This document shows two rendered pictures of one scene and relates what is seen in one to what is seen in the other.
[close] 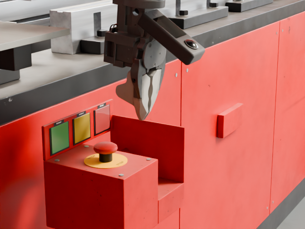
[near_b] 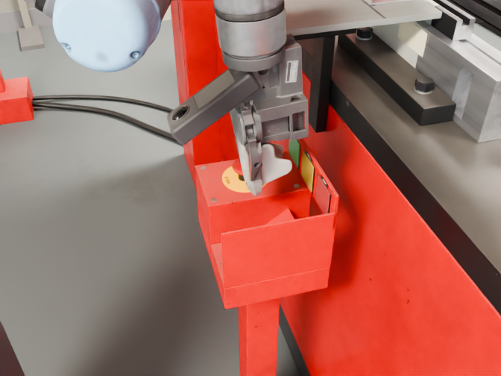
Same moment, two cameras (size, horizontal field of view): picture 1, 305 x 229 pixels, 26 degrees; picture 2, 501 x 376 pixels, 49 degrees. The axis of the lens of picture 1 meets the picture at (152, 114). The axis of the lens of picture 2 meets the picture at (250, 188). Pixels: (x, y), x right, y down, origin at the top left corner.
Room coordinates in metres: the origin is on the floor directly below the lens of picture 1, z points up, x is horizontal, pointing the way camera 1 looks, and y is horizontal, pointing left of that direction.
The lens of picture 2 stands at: (1.50, -0.41, 1.30)
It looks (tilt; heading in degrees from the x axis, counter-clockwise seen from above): 38 degrees down; 134
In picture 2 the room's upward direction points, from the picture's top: straight up
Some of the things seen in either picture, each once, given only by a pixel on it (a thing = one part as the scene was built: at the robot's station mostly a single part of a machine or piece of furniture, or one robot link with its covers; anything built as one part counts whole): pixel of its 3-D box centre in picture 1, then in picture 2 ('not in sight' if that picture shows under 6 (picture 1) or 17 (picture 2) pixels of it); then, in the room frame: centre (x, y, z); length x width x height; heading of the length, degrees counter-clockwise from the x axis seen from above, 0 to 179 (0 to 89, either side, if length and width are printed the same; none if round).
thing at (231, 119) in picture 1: (230, 120); not in sight; (1.90, -0.23, 0.59); 0.15 x 0.02 x 0.07; 150
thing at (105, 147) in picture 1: (105, 153); (244, 171); (1.03, 0.08, 0.79); 0.04 x 0.04 x 0.04
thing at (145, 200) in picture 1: (116, 167); (259, 210); (1.07, 0.06, 0.75); 0.20 x 0.16 x 0.18; 149
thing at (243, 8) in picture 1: (250, 2); not in sight; (2.28, -0.34, 0.89); 0.30 x 0.05 x 0.03; 150
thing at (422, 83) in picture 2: not in sight; (423, 84); (1.18, 0.30, 0.91); 0.03 x 0.03 x 0.02
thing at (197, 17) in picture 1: (199, 16); not in sight; (1.93, -0.14, 0.89); 0.30 x 0.05 x 0.03; 150
